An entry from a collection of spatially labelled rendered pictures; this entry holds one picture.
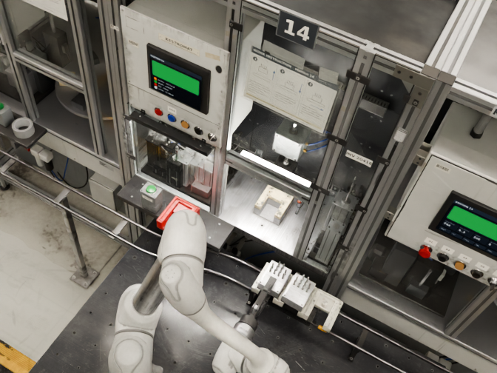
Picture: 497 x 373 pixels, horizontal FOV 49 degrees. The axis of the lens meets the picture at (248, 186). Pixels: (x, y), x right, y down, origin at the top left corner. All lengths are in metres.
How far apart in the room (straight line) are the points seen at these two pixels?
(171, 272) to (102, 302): 0.94
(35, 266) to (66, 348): 1.09
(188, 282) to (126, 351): 0.58
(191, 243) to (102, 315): 0.90
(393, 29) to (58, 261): 2.44
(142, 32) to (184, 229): 0.69
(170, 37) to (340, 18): 0.57
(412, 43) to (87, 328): 1.71
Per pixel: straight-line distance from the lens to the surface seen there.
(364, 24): 1.70
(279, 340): 2.47
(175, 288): 1.64
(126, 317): 2.21
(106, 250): 3.46
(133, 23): 1.96
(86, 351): 2.46
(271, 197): 2.49
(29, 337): 3.29
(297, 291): 2.30
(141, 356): 2.14
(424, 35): 1.73
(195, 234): 1.73
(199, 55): 1.85
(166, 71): 1.96
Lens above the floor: 2.95
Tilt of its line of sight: 52 degrees down
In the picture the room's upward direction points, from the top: 9 degrees clockwise
